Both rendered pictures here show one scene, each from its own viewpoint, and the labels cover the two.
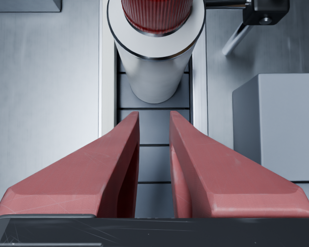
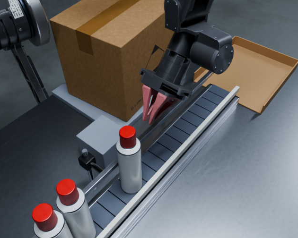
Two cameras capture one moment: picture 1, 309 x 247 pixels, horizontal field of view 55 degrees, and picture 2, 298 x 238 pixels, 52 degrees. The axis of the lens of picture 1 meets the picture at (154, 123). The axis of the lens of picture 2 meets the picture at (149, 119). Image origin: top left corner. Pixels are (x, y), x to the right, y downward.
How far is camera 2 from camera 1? 0.57 m
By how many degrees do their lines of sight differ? 46
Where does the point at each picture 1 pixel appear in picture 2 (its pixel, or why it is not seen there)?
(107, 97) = (152, 180)
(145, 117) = (144, 176)
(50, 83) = (170, 227)
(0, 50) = not seen: outside the picture
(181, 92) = not seen: hidden behind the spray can
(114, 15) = (137, 148)
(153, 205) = (164, 151)
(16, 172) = (207, 204)
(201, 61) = not seen: hidden behind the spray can
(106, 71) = (145, 188)
